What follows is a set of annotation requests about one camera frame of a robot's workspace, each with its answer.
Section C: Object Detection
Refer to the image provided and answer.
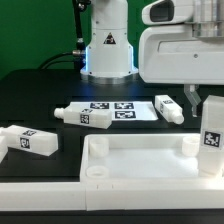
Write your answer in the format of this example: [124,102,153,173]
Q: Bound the black cables at base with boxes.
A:
[38,0,92,70]

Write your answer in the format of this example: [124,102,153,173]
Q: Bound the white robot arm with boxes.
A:
[81,0,224,109]

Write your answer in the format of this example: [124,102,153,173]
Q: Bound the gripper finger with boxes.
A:
[184,84,202,117]

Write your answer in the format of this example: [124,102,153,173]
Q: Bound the white desk top tray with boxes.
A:
[80,133,224,185]

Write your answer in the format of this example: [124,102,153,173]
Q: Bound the white front obstacle bar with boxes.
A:
[0,180,224,211]

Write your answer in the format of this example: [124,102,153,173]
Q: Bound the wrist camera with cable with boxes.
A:
[142,0,194,25]

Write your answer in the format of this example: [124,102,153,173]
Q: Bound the white sheet with tags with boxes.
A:
[72,101,158,121]

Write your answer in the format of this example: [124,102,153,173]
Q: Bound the white obstacle bar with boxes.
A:
[0,136,8,163]
[0,180,224,211]

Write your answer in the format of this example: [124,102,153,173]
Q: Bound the white left obstacle bar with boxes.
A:
[0,136,8,163]

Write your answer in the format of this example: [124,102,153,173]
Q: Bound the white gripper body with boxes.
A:
[138,25,224,85]

